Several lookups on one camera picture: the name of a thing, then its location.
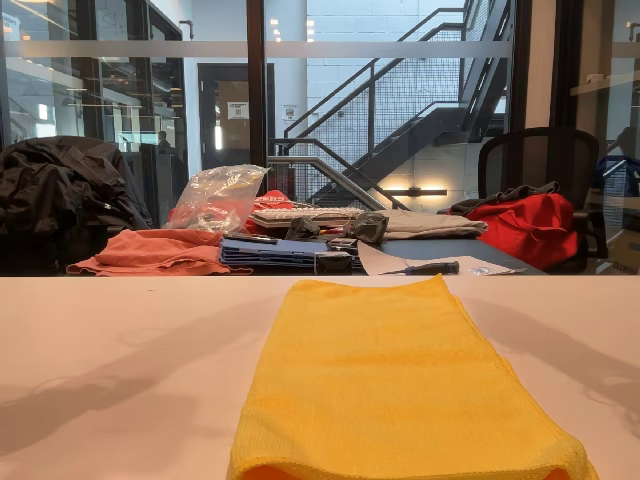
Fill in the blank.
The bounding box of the yellow microfiber towel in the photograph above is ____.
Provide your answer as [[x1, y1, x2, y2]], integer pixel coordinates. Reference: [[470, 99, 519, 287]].
[[225, 273, 600, 480]]

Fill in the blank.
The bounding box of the dark crumpled plastic bag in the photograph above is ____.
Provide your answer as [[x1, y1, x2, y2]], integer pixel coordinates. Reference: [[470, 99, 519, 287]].
[[284, 215, 321, 241]]

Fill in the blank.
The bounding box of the small black box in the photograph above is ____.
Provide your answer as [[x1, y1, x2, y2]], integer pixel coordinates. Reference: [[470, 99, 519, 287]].
[[314, 251, 353, 276]]

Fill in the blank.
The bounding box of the white keyboard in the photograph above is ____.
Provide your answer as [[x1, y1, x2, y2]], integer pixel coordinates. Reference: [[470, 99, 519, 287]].
[[248, 206, 366, 230]]

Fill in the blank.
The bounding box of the grey crumpled plastic bag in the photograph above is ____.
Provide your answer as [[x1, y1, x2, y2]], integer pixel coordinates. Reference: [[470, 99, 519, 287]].
[[352, 211, 390, 245]]

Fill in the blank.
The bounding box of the blue folder stack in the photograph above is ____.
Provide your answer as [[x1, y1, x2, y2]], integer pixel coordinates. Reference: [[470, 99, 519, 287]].
[[218, 236, 364, 267]]

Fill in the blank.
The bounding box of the red cloth white print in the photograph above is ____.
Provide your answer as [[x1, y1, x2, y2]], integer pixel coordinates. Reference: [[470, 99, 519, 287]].
[[168, 189, 297, 236]]

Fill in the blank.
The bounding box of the white lined paper sheet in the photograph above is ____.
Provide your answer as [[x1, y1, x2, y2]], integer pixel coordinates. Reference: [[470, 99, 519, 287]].
[[358, 243, 529, 276]]

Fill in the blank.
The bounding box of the clear plastic bag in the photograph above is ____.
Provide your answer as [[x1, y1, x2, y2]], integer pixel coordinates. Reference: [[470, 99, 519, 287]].
[[164, 163, 271, 235]]

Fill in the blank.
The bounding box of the beige folded cloth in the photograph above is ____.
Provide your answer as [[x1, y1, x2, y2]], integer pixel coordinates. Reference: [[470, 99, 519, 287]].
[[379, 208, 489, 241]]

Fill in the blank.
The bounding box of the dark desk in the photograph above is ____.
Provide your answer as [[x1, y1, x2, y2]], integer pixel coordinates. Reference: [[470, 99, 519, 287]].
[[64, 227, 549, 277]]

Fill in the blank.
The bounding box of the blue black screwdriver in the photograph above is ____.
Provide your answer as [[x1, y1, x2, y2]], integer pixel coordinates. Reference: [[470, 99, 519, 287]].
[[379, 260, 460, 276]]

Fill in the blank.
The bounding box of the black framed door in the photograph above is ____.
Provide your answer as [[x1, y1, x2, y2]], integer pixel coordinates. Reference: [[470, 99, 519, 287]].
[[197, 63, 276, 171]]

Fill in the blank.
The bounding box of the black metal staircase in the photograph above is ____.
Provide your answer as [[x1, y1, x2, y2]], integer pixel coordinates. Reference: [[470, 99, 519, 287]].
[[267, 0, 516, 211]]

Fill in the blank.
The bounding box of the orange shirt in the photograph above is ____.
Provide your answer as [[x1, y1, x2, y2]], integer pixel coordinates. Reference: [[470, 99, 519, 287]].
[[65, 228, 255, 277]]

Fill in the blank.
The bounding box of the dark grey garment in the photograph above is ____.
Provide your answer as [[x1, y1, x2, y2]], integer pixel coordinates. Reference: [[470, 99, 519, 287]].
[[449, 180, 561, 216]]

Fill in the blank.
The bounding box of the red bag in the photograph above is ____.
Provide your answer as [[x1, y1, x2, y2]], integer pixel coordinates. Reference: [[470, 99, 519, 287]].
[[449, 192, 581, 271]]

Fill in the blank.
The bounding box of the black office chair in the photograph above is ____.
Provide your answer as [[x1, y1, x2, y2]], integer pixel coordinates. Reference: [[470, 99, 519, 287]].
[[477, 126, 610, 274]]

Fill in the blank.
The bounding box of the black jacket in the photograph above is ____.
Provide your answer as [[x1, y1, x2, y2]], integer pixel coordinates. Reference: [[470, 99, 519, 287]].
[[0, 135, 154, 276]]

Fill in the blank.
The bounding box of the blue crate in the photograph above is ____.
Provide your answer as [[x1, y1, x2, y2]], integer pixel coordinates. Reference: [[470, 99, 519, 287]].
[[597, 155, 640, 216]]

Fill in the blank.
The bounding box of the cardboard box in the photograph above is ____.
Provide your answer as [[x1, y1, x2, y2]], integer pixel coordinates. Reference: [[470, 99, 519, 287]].
[[607, 229, 640, 275]]

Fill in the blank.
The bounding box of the wall light bar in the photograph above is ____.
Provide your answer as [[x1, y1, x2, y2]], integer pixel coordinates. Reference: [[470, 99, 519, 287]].
[[387, 185, 448, 199]]

